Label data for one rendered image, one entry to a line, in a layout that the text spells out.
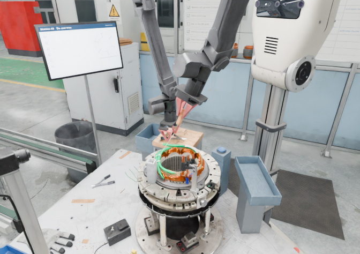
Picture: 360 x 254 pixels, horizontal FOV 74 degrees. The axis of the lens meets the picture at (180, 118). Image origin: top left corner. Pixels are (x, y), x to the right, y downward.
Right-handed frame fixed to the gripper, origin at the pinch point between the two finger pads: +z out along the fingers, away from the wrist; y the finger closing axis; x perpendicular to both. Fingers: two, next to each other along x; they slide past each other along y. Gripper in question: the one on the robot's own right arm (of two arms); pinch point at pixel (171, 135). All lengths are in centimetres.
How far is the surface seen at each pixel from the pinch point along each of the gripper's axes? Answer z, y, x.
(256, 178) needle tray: 6.7, 6.7, 42.7
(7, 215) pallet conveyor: 31, 51, -64
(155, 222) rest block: 21.6, 32.4, 7.7
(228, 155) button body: 7.9, -5.7, 27.7
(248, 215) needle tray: 20.0, 15.1, 42.3
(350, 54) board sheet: -4, -201, 102
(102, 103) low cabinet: 66, -136, -175
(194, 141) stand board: 2.8, -3.9, 10.6
